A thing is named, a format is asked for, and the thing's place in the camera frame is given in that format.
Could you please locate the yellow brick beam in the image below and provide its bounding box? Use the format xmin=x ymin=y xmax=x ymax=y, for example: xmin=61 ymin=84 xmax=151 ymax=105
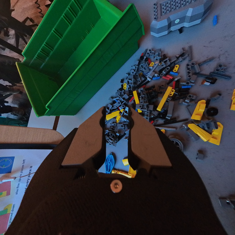
xmin=156 ymin=86 xmax=174 ymax=112

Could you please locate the wooden document stand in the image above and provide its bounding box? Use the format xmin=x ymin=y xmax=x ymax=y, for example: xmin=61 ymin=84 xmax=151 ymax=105
xmin=0 ymin=125 xmax=66 ymax=235

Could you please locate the yellow pointed brick piece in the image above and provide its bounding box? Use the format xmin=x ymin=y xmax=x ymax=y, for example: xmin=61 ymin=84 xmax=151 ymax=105
xmin=187 ymin=122 xmax=224 ymax=146

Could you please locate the grey desk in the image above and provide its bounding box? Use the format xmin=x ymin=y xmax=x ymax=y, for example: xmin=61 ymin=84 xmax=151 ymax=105
xmin=28 ymin=0 xmax=235 ymax=235

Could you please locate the blue brick separator tool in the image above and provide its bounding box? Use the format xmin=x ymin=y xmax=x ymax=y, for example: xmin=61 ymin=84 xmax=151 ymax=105
xmin=104 ymin=153 xmax=116 ymax=173

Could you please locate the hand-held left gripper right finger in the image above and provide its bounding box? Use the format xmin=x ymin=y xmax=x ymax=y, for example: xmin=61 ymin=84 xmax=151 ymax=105
xmin=127 ymin=107 xmax=172 ymax=172

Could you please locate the small yellow brick piece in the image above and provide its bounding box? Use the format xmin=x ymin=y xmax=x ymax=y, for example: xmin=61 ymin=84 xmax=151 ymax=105
xmin=230 ymin=88 xmax=235 ymax=111

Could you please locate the small black round piece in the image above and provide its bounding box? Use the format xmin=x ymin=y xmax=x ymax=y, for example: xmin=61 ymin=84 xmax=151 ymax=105
xmin=206 ymin=107 xmax=219 ymax=118

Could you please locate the green plastic bin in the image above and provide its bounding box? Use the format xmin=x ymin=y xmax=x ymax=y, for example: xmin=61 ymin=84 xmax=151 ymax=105
xmin=16 ymin=0 xmax=145 ymax=117

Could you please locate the grey brick hub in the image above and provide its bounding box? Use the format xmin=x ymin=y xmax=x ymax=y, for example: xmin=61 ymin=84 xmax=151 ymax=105
xmin=150 ymin=0 xmax=214 ymax=37

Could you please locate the printed instruction sheet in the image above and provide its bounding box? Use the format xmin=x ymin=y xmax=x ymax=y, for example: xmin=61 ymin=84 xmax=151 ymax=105
xmin=0 ymin=149 xmax=53 ymax=233

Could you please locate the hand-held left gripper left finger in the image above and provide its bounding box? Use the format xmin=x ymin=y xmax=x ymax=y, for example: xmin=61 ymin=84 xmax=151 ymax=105
xmin=61 ymin=107 xmax=107 ymax=168

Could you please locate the pile of grey brick parts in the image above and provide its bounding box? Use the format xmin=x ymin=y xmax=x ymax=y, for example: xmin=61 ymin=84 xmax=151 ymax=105
xmin=104 ymin=46 xmax=232 ymax=147

